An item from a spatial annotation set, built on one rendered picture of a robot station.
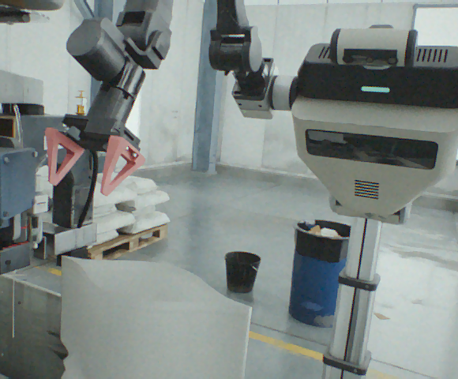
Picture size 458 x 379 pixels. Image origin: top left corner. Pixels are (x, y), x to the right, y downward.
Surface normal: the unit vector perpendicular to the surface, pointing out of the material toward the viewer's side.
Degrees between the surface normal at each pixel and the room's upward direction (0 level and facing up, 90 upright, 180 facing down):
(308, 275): 93
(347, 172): 130
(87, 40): 60
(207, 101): 90
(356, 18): 90
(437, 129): 40
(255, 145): 90
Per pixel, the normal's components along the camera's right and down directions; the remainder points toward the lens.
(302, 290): -0.75, 0.10
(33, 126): 0.90, 0.15
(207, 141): -0.44, 0.12
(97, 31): -0.33, -0.38
